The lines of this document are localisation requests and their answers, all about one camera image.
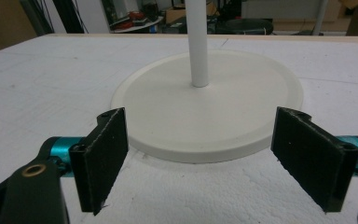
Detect white metal stand leg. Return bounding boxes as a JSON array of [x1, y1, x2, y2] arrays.
[[310, 0, 329, 36]]

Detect cluttered white background table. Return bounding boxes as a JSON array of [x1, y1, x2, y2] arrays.
[[109, 0, 164, 35]]

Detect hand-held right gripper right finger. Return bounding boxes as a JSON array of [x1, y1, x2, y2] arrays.
[[270, 106, 358, 214]]

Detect black tripod legs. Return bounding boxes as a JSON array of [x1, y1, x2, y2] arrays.
[[27, 0, 90, 35]]

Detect white foam sheet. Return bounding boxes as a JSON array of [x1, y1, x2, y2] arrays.
[[0, 35, 358, 224]]

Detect white round-base pole stand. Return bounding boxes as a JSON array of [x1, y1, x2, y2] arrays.
[[110, 0, 304, 164]]

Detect black round stool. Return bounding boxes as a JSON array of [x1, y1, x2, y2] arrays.
[[215, 18, 274, 35]]

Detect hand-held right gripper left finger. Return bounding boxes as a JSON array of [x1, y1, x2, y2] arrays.
[[68, 106, 130, 217]]

